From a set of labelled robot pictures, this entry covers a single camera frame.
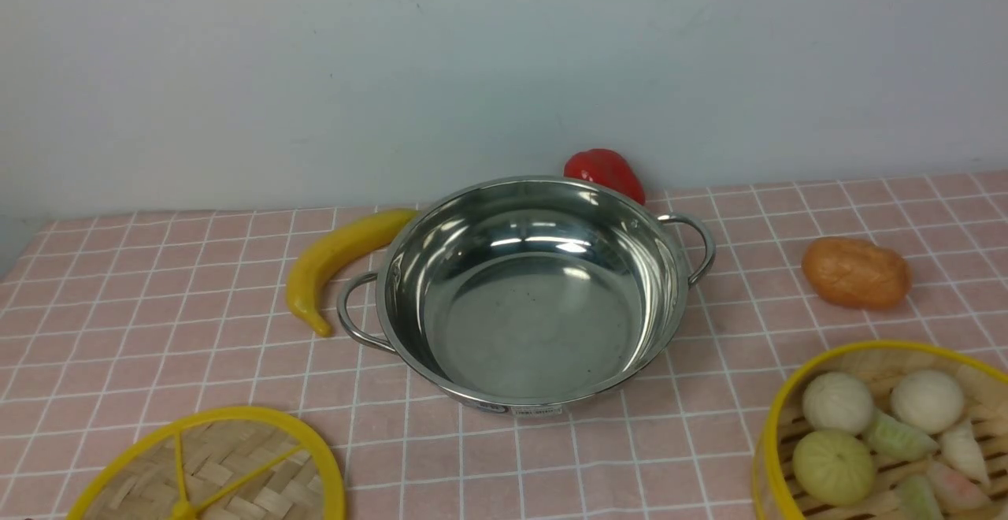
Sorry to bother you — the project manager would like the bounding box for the yellow-rimmed bamboo steamer lid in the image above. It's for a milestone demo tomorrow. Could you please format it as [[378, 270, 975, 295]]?
[[66, 406, 348, 519]]

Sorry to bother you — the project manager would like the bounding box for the yellow-rimmed bamboo steamer basket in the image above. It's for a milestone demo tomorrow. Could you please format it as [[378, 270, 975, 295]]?
[[751, 340, 1007, 519]]

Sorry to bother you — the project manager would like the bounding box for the stainless steel pot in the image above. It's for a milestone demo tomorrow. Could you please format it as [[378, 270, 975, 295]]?
[[337, 176, 717, 416]]

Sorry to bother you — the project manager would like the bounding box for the red plastic bell pepper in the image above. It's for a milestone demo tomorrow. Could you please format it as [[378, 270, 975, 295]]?
[[564, 149, 646, 205]]

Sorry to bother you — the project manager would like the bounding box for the yellow plastic banana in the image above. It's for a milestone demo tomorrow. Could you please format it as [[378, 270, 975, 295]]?
[[287, 208, 419, 337]]

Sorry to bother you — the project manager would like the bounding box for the orange-brown plastic potato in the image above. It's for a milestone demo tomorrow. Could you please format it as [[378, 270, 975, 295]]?
[[802, 236, 912, 310]]

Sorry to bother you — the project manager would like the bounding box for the white steamed bun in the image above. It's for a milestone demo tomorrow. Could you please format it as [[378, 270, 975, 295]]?
[[890, 369, 965, 435], [802, 370, 875, 435]]

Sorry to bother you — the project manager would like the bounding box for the pale green steamed bun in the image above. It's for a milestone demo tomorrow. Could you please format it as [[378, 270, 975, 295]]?
[[792, 429, 877, 507]]

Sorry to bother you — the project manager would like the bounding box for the pink checkered tablecloth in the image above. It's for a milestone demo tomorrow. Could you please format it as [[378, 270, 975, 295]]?
[[1, 172, 1006, 519]]

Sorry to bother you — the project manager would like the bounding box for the green dumpling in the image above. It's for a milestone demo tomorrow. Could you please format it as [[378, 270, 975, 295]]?
[[862, 410, 939, 462]]

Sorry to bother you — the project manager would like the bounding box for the green-white dumpling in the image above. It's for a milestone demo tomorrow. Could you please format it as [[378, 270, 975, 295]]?
[[894, 474, 944, 520]]

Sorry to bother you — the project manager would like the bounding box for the white dumpling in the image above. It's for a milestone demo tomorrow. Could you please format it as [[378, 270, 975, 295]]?
[[939, 417, 991, 488]]

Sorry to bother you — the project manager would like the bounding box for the pink-white dumpling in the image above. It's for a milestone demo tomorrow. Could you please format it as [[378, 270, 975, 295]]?
[[925, 460, 992, 512]]

